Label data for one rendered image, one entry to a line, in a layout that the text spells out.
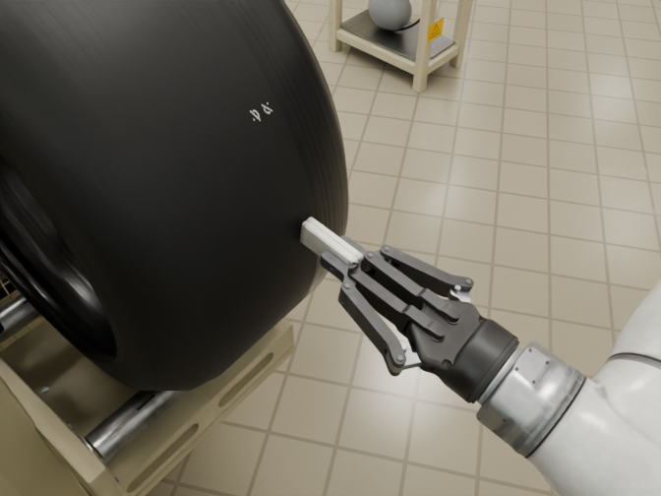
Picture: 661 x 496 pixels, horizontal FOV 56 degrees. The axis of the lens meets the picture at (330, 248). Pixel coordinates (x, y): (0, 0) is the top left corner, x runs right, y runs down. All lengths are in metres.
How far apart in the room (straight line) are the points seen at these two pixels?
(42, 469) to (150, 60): 0.61
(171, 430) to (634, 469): 0.61
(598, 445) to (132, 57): 0.48
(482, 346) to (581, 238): 1.96
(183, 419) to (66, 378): 0.25
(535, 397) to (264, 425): 1.41
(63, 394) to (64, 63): 0.66
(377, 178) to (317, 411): 1.08
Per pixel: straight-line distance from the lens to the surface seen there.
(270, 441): 1.87
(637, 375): 0.59
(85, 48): 0.55
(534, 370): 0.56
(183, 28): 0.58
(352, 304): 0.59
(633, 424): 0.57
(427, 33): 2.94
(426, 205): 2.48
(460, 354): 0.56
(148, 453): 0.93
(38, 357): 1.15
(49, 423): 0.90
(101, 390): 1.08
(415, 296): 0.60
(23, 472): 0.96
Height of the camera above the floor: 1.68
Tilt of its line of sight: 47 degrees down
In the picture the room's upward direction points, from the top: straight up
